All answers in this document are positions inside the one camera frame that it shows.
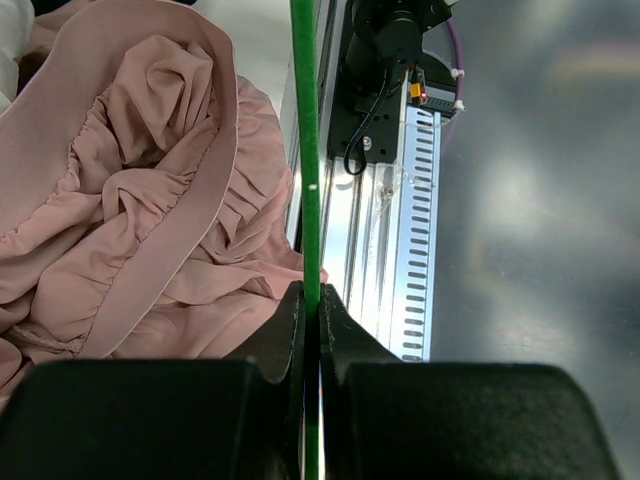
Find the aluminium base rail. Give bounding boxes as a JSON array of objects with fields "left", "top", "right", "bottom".
[{"left": 279, "top": 0, "right": 406, "bottom": 359}]

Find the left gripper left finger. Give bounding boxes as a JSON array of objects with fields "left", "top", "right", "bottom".
[{"left": 1, "top": 282, "right": 305, "bottom": 479}]

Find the pink pleated skirt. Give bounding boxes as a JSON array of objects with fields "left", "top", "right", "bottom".
[{"left": 1, "top": 1, "right": 303, "bottom": 400}]

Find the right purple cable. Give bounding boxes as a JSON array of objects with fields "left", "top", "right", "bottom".
[{"left": 439, "top": 17, "right": 467, "bottom": 146}]

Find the green hanger of pink skirt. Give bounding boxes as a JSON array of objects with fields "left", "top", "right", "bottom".
[{"left": 290, "top": 1, "right": 321, "bottom": 479}]

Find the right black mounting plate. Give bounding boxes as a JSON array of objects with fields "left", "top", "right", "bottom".
[{"left": 327, "top": 83, "right": 403, "bottom": 170}]

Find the slotted cable duct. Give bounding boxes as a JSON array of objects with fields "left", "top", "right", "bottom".
[{"left": 389, "top": 106, "right": 442, "bottom": 363}]

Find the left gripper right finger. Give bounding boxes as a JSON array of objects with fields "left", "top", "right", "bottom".
[{"left": 319, "top": 285, "right": 619, "bottom": 479}]

